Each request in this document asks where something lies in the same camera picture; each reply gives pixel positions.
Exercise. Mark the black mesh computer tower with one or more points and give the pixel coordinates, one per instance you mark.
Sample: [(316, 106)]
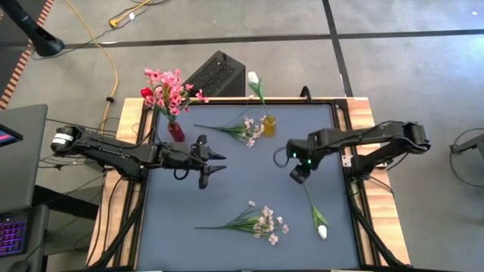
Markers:
[(215, 75)]

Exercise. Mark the pink artificial flower bunch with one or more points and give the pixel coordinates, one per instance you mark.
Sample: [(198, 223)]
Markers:
[(170, 94)]

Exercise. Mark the yellow ribbed glass vase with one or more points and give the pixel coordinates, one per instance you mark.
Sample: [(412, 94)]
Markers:
[(269, 128)]

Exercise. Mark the red artificial tulip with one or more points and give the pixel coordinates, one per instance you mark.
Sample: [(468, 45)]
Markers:
[(146, 92)]

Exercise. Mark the white artificial tulip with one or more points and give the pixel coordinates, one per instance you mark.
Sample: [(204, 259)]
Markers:
[(322, 231), (252, 77)]

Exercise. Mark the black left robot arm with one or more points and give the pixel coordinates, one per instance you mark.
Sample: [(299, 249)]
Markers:
[(113, 153)]

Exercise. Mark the wooden table board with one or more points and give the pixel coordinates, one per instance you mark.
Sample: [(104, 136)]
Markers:
[(359, 113)]

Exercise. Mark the red ribbed glass vase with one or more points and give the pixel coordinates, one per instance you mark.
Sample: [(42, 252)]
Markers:
[(176, 133)]

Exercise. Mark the grey laptop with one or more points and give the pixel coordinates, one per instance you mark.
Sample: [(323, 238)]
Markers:
[(26, 170)]

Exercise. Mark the small dark screen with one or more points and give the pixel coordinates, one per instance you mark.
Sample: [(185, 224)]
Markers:
[(9, 136)]

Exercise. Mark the black striped-edge floor mat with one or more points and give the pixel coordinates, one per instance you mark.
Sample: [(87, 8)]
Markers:
[(7, 72)]

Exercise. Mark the white artificial flower bunch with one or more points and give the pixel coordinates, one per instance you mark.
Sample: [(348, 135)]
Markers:
[(246, 132), (264, 224)]

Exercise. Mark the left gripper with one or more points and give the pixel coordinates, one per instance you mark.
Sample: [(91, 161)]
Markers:
[(196, 158)]

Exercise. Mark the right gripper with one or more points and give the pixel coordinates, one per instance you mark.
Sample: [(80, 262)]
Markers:
[(300, 174)]

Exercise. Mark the black pole stand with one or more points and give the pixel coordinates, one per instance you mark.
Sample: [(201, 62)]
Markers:
[(41, 41)]

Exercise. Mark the black aluminium table frame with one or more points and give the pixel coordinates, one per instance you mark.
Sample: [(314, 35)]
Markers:
[(339, 121)]

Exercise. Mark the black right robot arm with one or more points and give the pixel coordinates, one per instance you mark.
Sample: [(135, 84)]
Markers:
[(378, 138)]

